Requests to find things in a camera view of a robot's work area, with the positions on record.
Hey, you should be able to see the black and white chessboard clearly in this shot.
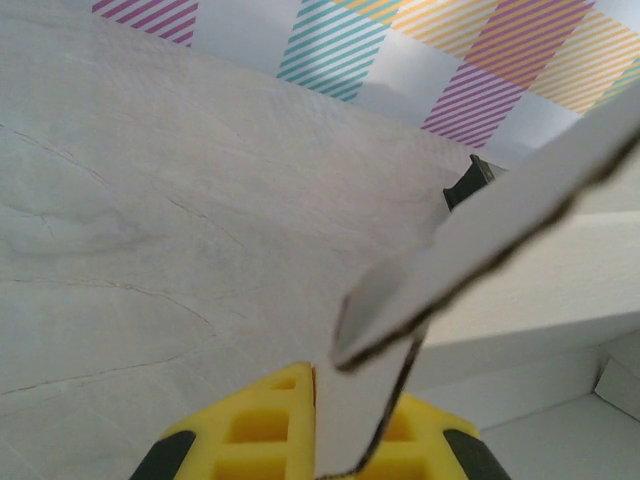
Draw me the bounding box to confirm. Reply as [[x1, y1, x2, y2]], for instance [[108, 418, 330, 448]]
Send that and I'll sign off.
[[442, 153, 509, 214]]

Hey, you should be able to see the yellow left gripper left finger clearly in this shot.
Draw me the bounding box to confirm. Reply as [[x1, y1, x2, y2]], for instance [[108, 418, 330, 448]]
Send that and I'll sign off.
[[130, 360, 317, 480]]

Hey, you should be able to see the white paper box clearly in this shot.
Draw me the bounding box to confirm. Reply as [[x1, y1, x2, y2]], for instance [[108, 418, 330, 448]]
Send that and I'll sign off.
[[314, 89, 640, 480]]

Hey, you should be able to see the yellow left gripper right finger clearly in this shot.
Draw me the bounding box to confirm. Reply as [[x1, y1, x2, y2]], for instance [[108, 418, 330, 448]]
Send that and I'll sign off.
[[357, 392, 511, 480]]

